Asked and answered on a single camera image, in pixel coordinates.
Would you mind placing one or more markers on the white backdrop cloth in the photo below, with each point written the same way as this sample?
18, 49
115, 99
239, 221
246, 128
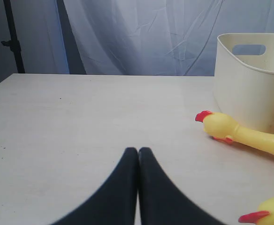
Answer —
126, 37

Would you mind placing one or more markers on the cream bin marked X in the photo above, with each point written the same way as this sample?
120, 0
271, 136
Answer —
244, 79

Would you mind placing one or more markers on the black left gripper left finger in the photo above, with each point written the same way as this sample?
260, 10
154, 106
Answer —
114, 203

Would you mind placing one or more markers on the yellow chicken head with tube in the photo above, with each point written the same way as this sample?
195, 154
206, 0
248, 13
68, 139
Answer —
264, 215

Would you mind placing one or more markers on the black light stand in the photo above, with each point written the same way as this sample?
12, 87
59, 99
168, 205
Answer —
13, 43

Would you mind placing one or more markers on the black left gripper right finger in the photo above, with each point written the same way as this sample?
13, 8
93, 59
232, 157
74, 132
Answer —
161, 202

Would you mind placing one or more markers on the whole yellow rubber chicken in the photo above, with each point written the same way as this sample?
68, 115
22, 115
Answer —
224, 128

